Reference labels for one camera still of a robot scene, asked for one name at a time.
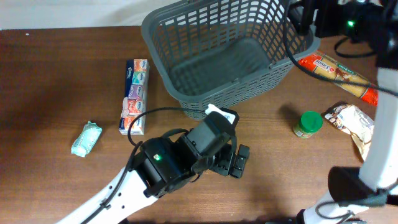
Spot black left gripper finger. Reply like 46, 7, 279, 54
229, 144, 249, 179
212, 144, 236, 176

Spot green lid jar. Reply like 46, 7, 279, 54
293, 111, 323, 139

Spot grey plastic basket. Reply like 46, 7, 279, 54
141, 0, 320, 119

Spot orange spaghetti packet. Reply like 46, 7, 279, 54
298, 51, 378, 106

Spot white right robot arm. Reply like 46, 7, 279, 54
282, 1, 397, 223

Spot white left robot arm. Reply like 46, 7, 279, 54
60, 105, 249, 223

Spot colourful Kleenex tissue pack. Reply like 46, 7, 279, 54
119, 59, 150, 135

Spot teal wet wipes packet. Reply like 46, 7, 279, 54
71, 121, 102, 157

